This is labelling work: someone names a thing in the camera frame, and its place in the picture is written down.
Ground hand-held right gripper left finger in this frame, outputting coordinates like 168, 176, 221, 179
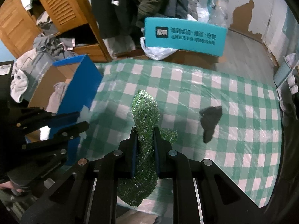
21, 131, 139, 224

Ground green glitter mesh cloth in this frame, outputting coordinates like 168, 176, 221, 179
117, 89, 179, 207

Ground wooden louvered wardrobe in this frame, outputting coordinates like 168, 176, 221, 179
0, 0, 113, 63

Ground light blue waste bin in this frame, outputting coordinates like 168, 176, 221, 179
274, 62, 295, 90

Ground group of assorted shoes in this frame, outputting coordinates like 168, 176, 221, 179
280, 73, 299, 112

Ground teal printed shoe box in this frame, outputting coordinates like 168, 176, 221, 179
143, 17, 228, 58

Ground grey printed bag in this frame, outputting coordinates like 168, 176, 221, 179
27, 51, 56, 99

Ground black sock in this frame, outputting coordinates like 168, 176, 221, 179
199, 106, 223, 144

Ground white towel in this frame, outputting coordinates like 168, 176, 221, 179
10, 49, 38, 103

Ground green checked tablecloth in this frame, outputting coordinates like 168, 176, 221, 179
78, 58, 284, 209

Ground blue-rimmed cardboard box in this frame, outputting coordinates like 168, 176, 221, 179
27, 54, 104, 141

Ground white plastic bag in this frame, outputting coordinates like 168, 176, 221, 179
140, 37, 181, 61

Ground clear plastic bag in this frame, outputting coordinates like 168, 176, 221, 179
209, 0, 231, 28

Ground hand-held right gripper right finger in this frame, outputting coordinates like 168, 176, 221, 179
152, 127, 265, 224

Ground grey sock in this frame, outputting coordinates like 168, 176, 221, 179
47, 82, 70, 113

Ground person's left hand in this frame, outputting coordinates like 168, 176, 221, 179
0, 181, 25, 196

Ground folded grey clothes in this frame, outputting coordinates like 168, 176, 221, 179
36, 12, 59, 36

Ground blue plastic bag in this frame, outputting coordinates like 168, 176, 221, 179
187, 0, 225, 22

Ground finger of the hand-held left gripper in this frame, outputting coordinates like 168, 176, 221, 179
16, 107, 81, 136
21, 121, 90, 154

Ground grey hoodie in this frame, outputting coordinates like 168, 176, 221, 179
33, 34, 80, 62

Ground black jacket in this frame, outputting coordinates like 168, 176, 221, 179
89, 0, 141, 39

